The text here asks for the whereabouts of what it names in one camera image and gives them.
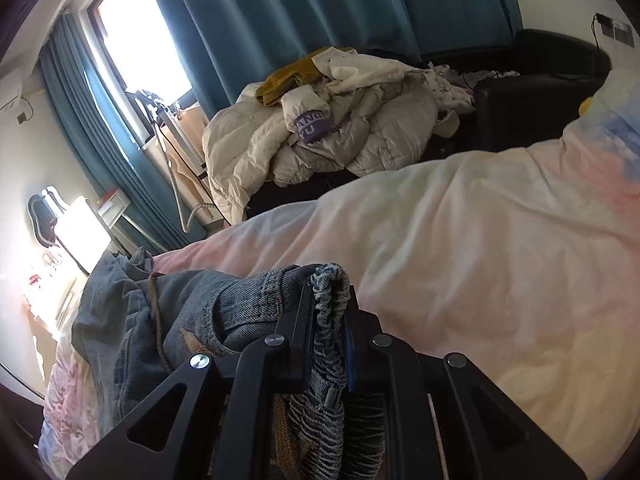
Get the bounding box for black armchair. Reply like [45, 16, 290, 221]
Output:
[422, 29, 612, 162]

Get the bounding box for white air conditioner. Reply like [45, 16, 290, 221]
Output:
[0, 70, 23, 112]

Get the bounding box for white dresser desk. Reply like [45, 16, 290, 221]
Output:
[23, 252, 87, 341]

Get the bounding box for right teal curtain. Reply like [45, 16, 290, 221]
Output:
[156, 0, 522, 116]

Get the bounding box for teal curtain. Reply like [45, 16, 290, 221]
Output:
[38, 13, 206, 254]
[156, 0, 522, 116]

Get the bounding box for mustard yellow garment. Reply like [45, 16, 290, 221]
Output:
[255, 47, 329, 106]

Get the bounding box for wall power socket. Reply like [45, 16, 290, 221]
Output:
[590, 13, 636, 53]

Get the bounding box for left teal curtain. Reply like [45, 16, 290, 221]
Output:
[38, 13, 206, 254]

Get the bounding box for silver tripod stand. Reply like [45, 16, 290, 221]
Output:
[125, 91, 224, 234]

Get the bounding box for grey denim jeans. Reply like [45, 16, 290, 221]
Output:
[72, 250, 385, 479]

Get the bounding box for white chair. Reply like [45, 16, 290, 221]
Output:
[55, 196, 112, 274]

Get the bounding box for cream puffer jacket pile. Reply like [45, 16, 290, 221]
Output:
[203, 48, 473, 224]

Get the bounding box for vanity mirror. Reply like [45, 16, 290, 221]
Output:
[27, 186, 67, 248]

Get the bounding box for yellow plush toy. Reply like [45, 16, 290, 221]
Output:
[578, 96, 592, 116]

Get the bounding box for pastel tie-dye duvet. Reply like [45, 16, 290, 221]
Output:
[37, 66, 640, 480]

